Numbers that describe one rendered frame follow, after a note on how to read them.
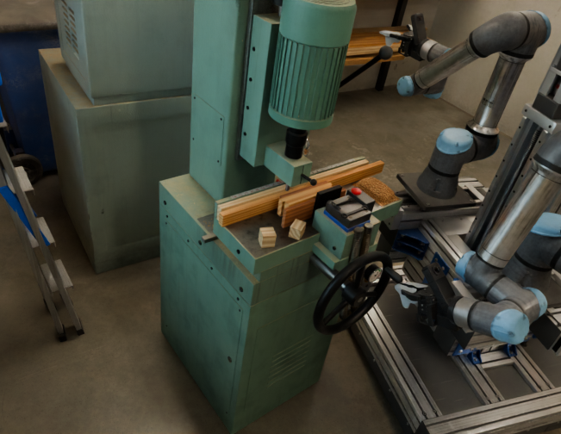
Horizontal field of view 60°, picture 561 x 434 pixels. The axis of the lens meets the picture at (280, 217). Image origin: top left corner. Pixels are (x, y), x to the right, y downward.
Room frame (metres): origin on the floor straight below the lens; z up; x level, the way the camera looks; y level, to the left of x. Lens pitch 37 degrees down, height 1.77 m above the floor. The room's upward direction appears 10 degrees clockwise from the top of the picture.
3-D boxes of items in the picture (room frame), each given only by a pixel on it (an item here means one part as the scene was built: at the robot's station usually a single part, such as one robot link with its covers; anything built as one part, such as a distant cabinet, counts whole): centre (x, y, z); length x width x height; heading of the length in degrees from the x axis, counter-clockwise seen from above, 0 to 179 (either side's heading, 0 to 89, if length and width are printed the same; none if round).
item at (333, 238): (1.15, -0.19, 0.92); 0.15 x 0.13 x 0.09; 133
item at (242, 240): (1.21, -0.13, 0.87); 0.61 x 0.30 x 0.06; 133
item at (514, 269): (1.17, -0.76, 0.87); 0.15 x 0.15 x 0.10
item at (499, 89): (1.71, -0.68, 1.19); 0.15 x 0.12 x 0.55; 128
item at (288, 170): (1.25, 0.01, 1.03); 0.14 x 0.07 x 0.09; 43
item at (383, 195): (1.39, -0.30, 0.92); 0.14 x 0.09 x 0.04; 43
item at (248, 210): (1.30, -0.08, 0.92); 0.67 x 0.02 x 0.04; 133
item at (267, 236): (1.03, 0.03, 0.92); 0.04 x 0.04 x 0.04; 22
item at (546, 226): (1.17, -0.77, 0.98); 0.13 x 0.12 x 0.14; 40
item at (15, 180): (1.31, 0.92, 0.58); 0.27 x 0.25 x 1.16; 131
